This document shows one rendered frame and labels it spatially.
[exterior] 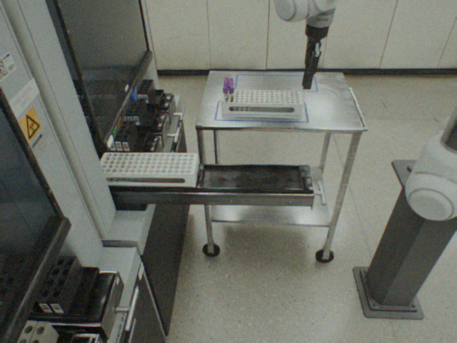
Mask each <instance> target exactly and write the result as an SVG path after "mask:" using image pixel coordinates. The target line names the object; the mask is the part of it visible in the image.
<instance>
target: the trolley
mask: <svg viewBox="0 0 457 343"><path fill-rule="evenodd" d="M303 75H304V72H299V71H209V75H208V78H207V81H206V86H205V89H204V94H203V97H202V100H201V105H200V108H199V112H198V116H197V119H196V123H195V130H196V137H197V144H198V152H199V163H200V164H206V150H205V141H204V130H213V137H214V159H215V164H220V159H219V132H218V131H274V132H303V133H326V134H325V139H324V143H323V149H322V154H321V160H320V164H319V166H310V168H311V175H312V179H313V185H314V189H315V191H319V190H318V183H317V182H319V181H321V182H322V185H323V191H324V195H325V198H326V190H325V186H324V182H323V171H324V167H325V164H326V157H327V153H328V147H329V143H330V139H331V134H353V135H352V138H351V143H350V147H349V149H348V154H347V157H346V163H345V166H344V169H343V174H342V177H341V183H340V186H339V189H338V194H337V197H336V203H335V206H334V209H333V214H332V217H331V218H330V214H329V210H328V202H327V198H326V206H322V203H321V197H320V195H316V196H315V200H314V204H313V211H312V210H311V207H295V206H249V205H211V210H210V205H204V215H205V223H206V236H207V243H206V244H204V245H203V248H202V252H203V253H204V254H205V255H207V256H210V257H214V256H216V255H218V254H219V252H220V247H219V246H218V245H217V244H214V240H213V236H212V227H211V223H212V222H226V223H241V224H271V225H286V226H302V227H329V228H328V234H327V237H326V242H325V245H323V249H320V250H318V251H317V252H316V259H317V260H318V261H319V262H323V263H326V262H331V261H332V260H333V259H334V253H333V251H331V250H330V248H331V244H332V241H333V236H334V233H335V230H336V225H337V223H338V218H339V215H340V212H341V207H342V204H343V200H344V197H345V193H346V189H347V186H348V181H349V178H350V175H351V170H352V168H353V163H354V160H355V157H356V152H357V149H358V145H359V142H360V138H361V135H362V133H363V132H364V131H368V127H367V124H366V121H365V119H364V117H363V114H362V111H361V108H360V106H359V103H358V100H357V98H356V95H355V92H354V90H353V87H349V86H348V84H347V83H346V79H345V76H344V74H343V72H316V74H314V76H313V83H312V87H311V89H303V86H302V82H303ZM225 77H228V80H229V78H233V87H234V90H281V91H302V97H303V112H302V117H301V119H288V118H261V117H234V118H231V117H221V96H222V92H223V89H222V87H223V84H224V78H225ZM350 91H351V92H350ZM351 95H352V96H351ZM352 97H353V99H352ZM353 101H354V102H353ZM354 103H355V104H354ZM355 105H356V106H355ZM356 109H357V110H356ZM357 111H358V112H357ZM358 114H359V116H358ZM359 117H360V118H359ZM360 119H361V120H360ZM361 123H362V124H361ZM362 125H363V126H362Z"/></svg>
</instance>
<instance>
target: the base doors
mask: <svg viewBox="0 0 457 343"><path fill-rule="evenodd" d="M145 1H146V6H147V7H146V10H148V11H147V14H148V18H149V22H150V23H149V26H150V27H149V31H150V30H151V31H150V35H151V39H152V40H151V43H153V44H152V48H153V52H154V56H155V57H154V60H156V61H155V64H156V69H266V59H267V69H306V68H305V63H304V62H305V58H306V39H307V38H306V35H305V34H304V32H305V27H306V22H305V19H303V20H300V21H297V22H287V21H284V20H282V19H280V18H279V17H278V15H277V13H276V10H275V7H274V2H273V1H274V0H207V5H206V0H145ZM268 1H269V10H268ZM207 10H208V16H207ZM208 23H209V27H208ZM267 29H268V39H267ZM266 44H267V53H266ZM209 47H210V51H209ZM319 51H321V55H320V60H319V63H318V68H317V69H322V67H323V69H354V68H378V67H379V68H380V69H388V68H406V69H457V0H338V2H337V4H336V10H335V12H334V16H333V21H332V24H331V25H329V28H328V34H327V36H326V37H325V38H323V39H321V47H320V49H319ZM210 59H211V63H210Z"/></svg>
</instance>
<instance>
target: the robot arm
mask: <svg viewBox="0 0 457 343"><path fill-rule="evenodd" d="M273 2H274V7H275V10H276V13H277V15H278V17H279V18H280V19H282V20H284V21H287V22H297V21H300V20H303V19H305V22H306V27H305V32H304V34H305V35H306V38H307V39H306V58H305V62H304V63H305V68H306V69H305V70H304V75H303V82H302V86H303V89H311V87H312V83H313V76H314V74H316V71H317V68H318V63H319V60H320V55H321V51H319V49H320V47H321V39H323V38H325V37H326V36H327V34H328V28H329V25H331V24H332V21H333V16H334V12H335V10H336V4H337V2H338V0H274V1H273ZM406 169H407V170H408V171H409V172H410V174H409V176H408V178H407V180H406V185H405V193H406V199H407V202H408V205H409V206H410V208H412V209H413V210H414V211H415V212H416V213H417V214H419V215H420V216H422V217H424V218H426V219H431V220H438V221H443V220H447V219H451V218H453V217H456V216H457V105H456V108H455V109H454V110H453V113H452V114H451V115H449V116H448V117H446V118H445V119H444V120H443V121H442V122H441V123H440V125H439V126H438V128H437V130H436V132H435V134H434V136H432V137H431V138H430V139H429V140H428V141H427V142H426V144H425V146H424V147H423V149H422V151H421V153H420V155H419V157H418V159H417V160H416V163H415V164H408V165H407V167H406Z"/></svg>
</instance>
